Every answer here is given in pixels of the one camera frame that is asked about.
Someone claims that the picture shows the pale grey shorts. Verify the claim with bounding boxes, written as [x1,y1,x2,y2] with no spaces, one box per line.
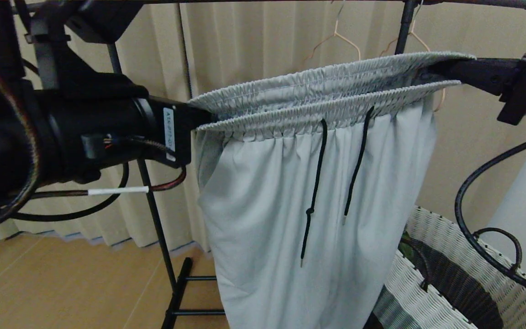
[188,51,476,329]

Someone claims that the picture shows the black clothes rack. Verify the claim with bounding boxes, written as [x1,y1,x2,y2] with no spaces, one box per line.
[11,0,526,329]

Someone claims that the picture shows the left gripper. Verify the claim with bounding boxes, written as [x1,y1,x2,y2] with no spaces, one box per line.
[35,85,195,183]

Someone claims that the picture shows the black braided cable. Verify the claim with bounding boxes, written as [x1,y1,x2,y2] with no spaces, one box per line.
[0,43,43,234]

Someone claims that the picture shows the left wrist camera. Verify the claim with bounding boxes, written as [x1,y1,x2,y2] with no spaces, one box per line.
[26,0,149,99]

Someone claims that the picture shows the pink clothes hanger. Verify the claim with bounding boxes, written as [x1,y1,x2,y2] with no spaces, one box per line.
[379,14,447,113]
[302,0,362,69]

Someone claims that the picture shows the white laundry basket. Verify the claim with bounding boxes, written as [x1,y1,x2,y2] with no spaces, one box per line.
[373,206,526,329]

